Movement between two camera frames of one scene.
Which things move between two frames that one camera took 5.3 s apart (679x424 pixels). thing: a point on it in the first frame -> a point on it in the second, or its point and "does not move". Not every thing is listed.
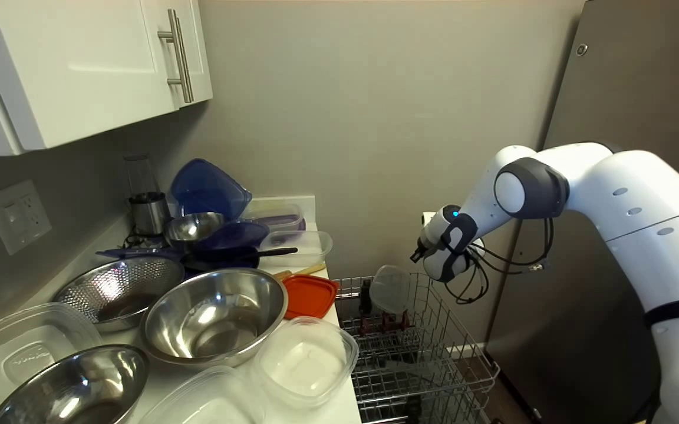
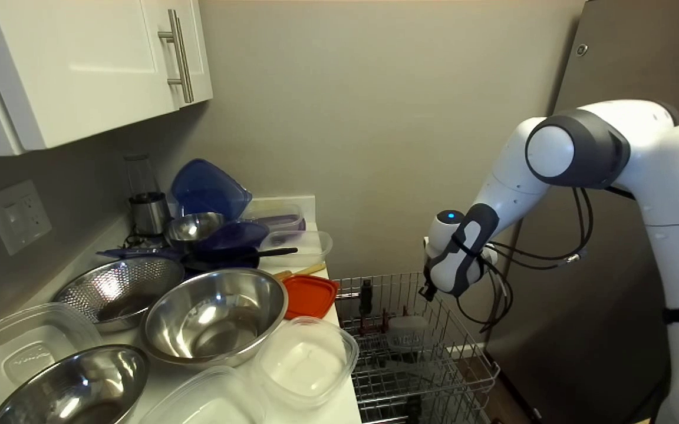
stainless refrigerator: (573, 338) does not move
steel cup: (148, 214) does not move
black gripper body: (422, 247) -> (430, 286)
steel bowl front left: (96, 384) does not move
